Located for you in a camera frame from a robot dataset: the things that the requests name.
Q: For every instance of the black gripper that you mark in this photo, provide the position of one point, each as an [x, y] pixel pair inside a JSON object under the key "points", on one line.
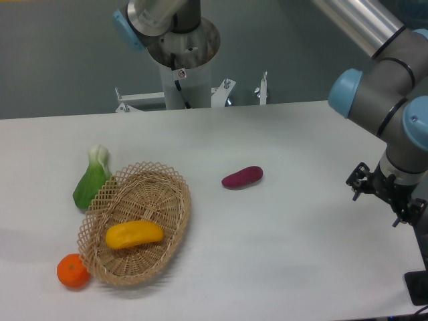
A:
{"points": [[389, 189]]}

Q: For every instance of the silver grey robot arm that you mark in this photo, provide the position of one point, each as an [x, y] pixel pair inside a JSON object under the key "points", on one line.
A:
{"points": [[376, 100]]}

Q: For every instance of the woven wicker basket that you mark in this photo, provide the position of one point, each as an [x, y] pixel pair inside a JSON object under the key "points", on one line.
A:
{"points": [[141, 192]]}

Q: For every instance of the yellow mango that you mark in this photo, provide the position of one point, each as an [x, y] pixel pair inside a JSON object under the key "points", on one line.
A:
{"points": [[133, 233]]}

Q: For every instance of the black device at table edge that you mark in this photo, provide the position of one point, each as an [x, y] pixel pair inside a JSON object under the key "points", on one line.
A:
{"points": [[416, 283]]}

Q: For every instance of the purple sweet potato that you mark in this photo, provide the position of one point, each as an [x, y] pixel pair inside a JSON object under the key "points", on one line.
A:
{"points": [[243, 178]]}

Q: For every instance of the green bok choy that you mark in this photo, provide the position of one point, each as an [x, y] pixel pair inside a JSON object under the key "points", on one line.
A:
{"points": [[97, 173]]}

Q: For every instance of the orange tangerine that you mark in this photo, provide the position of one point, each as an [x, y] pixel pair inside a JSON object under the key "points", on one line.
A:
{"points": [[72, 273]]}

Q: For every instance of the white clamp bracket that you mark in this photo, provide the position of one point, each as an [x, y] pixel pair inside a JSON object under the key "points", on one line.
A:
{"points": [[261, 91]]}

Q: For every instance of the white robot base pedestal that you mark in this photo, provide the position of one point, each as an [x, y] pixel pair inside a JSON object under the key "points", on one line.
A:
{"points": [[184, 61]]}

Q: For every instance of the white metal mounting frame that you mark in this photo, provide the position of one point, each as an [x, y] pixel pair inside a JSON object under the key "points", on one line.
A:
{"points": [[220, 97]]}

